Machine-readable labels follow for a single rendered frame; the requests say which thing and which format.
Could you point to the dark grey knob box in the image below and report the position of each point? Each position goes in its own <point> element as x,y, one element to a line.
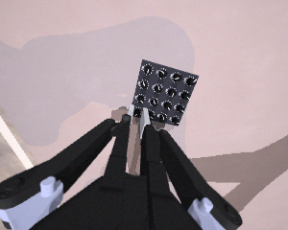
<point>165,91</point>

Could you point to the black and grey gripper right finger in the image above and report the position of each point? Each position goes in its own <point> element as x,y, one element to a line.
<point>209,209</point>

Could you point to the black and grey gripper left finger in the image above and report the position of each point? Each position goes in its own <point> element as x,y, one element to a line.
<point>29,196</point>

